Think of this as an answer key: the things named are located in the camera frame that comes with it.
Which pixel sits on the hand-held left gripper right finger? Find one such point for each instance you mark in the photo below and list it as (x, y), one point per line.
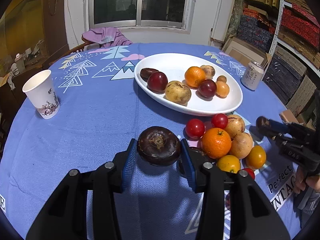
(187, 162)

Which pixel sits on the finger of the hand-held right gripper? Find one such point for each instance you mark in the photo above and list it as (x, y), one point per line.
(280, 128)
(277, 137)

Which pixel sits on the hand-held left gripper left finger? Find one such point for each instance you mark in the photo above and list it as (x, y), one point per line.
(128, 165)

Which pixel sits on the small dark brown water chestnut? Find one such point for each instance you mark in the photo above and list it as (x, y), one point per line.
(260, 122)

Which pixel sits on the yellow cherry tomato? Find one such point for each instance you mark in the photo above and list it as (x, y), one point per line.
(255, 157)
(228, 163)

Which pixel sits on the red cherry tomato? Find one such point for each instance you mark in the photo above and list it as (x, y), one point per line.
(195, 128)
(219, 120)
(248, 173)

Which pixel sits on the orange mandarin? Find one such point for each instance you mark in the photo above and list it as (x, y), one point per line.
(216, 142)
(195, 76)

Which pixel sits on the large pale tan pear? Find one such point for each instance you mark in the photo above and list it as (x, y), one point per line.
(242, 145)

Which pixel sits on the tan dimpled round fruit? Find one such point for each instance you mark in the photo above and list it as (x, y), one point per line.
(178, 92)

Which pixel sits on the small yellow-brown longan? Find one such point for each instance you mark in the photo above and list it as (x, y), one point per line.
(221, 79)

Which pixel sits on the dark red plum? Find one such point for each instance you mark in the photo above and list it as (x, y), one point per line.
(157, 82)
(207, 88)

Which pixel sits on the tan dark-spotted round fruit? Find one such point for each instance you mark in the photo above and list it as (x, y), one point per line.
(209, 71)

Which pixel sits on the white oval plate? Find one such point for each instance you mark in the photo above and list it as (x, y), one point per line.
(175, 62)

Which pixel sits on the person's right forearm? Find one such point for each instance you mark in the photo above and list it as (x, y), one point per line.
(311, 200)

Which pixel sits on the person's right hand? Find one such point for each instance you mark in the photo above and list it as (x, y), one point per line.
(301, 183)

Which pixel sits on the tan speckled round fruit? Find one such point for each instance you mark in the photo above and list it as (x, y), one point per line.
(236, 125)

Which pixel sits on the stack of dark embossed boxes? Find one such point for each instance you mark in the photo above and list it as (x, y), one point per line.
(285, 75)

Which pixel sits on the blue printed tablecloth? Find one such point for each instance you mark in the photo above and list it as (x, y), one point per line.
(87, 130)

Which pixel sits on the white drink can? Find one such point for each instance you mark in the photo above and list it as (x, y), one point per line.
(252, 76)

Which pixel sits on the stack of brown woven boxes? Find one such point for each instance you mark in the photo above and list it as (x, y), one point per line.
(295, 40)

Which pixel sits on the stack of blue patterned boxes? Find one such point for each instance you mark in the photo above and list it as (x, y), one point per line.
(255, 33)

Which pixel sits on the white metal shelf rack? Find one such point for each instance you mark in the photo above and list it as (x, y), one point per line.
(276, 25)

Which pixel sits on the stack of red patterned boxes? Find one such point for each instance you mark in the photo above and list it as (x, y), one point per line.
(300, 22)

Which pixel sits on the white floral paper cup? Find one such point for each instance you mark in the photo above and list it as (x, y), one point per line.
(40, 92)

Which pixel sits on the orange patterned box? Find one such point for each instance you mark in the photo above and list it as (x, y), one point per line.
(252, 12)

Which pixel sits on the green marbled panel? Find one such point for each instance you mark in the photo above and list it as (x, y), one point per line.
(236, 15)

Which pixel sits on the white leaning board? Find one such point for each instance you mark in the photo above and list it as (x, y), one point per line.
(220, 17)

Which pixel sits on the wooden chair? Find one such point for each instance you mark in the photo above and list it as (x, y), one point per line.
(80, 47)

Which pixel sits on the purple jacket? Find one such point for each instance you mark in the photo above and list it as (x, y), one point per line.
(105, 35)

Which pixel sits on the sliding glass window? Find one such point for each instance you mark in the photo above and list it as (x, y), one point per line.
(112, 0)

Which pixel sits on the wooden glass cabinet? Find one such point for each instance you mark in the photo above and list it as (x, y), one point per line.
(25, 25)

